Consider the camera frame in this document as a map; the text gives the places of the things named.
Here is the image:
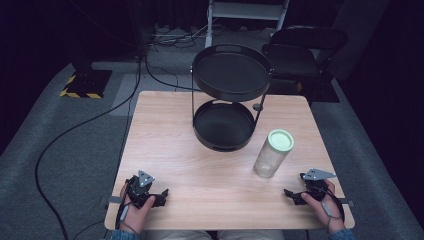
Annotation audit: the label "long black floor cable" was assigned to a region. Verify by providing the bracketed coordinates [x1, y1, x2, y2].
[34, 55, 145, 240]

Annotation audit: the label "white metal stand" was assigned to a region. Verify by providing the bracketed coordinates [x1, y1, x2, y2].
[204, 0, 291, 49]

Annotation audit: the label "black two-tier tray rack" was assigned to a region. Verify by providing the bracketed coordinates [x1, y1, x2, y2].
[190, 43, 275, 154]

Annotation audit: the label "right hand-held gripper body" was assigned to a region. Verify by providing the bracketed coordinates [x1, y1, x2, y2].
[299, 167, 338, 203]

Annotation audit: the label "clear jar with green lid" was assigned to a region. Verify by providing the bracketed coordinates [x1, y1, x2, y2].
[252, 128, 296, 179]

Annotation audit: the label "bundle of floor cables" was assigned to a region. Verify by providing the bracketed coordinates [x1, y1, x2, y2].
[149, 23, 214, 50]

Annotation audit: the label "person's left hand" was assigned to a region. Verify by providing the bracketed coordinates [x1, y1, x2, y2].
[118, 181, 157, 235]

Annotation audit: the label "black yellow striped stand base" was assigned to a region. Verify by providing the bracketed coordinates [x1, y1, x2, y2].
[59, 69, 113, 100]

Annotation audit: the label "person's right hand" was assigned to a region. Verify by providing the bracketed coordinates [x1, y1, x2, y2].
[300, 179, 346, 234]

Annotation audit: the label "hand-held gripper cable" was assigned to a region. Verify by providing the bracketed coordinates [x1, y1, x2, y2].
[319, 185, 346, 225]
[114, 179, 133, 232]

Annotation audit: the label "black chair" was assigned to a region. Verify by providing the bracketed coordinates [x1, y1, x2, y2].
[261, 25, 350, 104]

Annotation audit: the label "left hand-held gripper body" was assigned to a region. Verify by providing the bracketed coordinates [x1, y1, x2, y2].
[127, 169, 162, 210]

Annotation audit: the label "person's legs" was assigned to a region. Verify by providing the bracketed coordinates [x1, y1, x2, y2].
[138, 229, 286, 240]

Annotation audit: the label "right hand-held gripper cable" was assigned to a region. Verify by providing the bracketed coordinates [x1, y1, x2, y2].
[319, 185, 346, 225]

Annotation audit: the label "left hand-held gripper cable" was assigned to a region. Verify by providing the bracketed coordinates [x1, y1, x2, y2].
[114, 179, 133, 232]

